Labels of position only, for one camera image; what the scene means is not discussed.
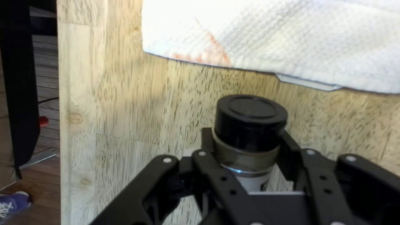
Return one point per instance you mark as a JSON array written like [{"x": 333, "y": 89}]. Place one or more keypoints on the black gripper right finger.
[{"x": 354, "y": 192}]

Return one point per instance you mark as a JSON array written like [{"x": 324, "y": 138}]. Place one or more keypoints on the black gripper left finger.
[{"x": 167, "y": 196}]

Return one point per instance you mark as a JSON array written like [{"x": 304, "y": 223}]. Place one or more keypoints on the spice bottle with black cap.
[{"x": 251, "y": 121}]

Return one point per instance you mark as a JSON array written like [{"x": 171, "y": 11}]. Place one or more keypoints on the white stained towel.
[{"x": 292, "y": 38}]

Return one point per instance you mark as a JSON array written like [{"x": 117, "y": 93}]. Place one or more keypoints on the small red object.
[{"x": 44, "y": 122}]

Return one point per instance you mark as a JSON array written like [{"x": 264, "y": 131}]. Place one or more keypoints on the blue sneaker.
[{"x": 13, "y": 206}]

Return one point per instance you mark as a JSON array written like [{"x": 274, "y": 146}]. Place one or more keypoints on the black stand leg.
[{"x": 17, "y": 83}]

